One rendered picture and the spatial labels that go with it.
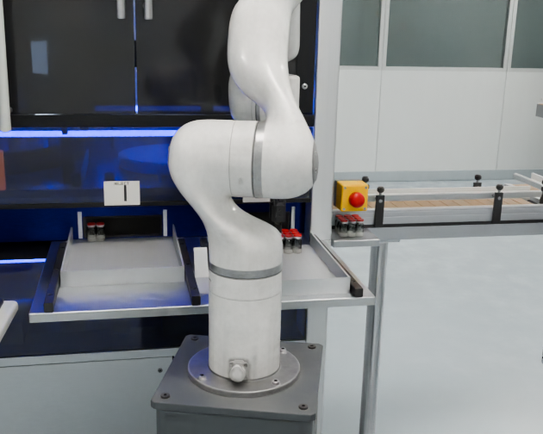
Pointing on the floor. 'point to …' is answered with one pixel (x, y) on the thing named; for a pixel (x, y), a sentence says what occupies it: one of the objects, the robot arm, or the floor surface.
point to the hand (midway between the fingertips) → (277, 211)
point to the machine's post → (327, 43)
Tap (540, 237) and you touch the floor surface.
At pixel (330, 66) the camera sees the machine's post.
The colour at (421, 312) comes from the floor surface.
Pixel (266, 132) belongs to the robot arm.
